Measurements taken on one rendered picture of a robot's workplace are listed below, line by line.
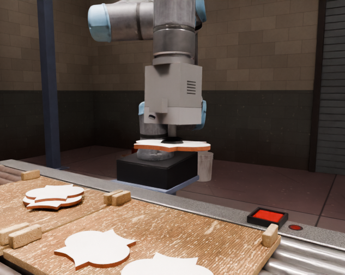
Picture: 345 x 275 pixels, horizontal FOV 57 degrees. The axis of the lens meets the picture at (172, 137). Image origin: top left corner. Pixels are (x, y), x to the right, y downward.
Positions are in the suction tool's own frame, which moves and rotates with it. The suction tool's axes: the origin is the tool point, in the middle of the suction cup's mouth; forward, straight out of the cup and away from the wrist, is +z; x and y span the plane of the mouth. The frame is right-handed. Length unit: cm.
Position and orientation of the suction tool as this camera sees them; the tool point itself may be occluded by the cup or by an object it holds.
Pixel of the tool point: (171, 149)
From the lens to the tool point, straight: 58.7
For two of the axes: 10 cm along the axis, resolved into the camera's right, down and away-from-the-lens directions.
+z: -0.2, 10.0, 0.8
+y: 7.6, 0.6, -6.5
